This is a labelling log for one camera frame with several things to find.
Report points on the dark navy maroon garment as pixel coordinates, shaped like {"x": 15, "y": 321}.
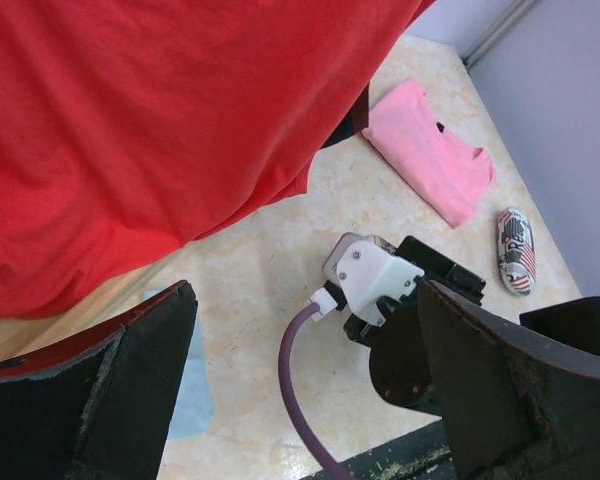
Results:
{"x": 354, "y": 121}

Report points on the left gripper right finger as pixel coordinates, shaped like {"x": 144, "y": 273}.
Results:
{"x": 516, "y": 404}

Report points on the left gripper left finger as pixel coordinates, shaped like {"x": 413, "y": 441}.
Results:
{"x": 98, "y": 404}

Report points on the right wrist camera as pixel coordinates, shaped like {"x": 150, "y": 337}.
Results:
{"x": 365, "y": 271}

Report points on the narrow blue cleaning cloth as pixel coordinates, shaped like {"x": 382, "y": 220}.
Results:
{"x": 194, "y": 408}

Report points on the red tank top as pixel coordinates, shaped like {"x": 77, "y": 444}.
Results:
{"x": 130, "y": 128}

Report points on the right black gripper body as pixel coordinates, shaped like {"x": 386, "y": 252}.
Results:
{"x": 436, "y": 266}

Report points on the folded pink t-shirt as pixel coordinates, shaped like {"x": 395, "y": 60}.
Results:
{"x": 447, "y": 173}

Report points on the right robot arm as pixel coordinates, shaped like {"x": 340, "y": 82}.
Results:
{"x": 398, "y": 362}

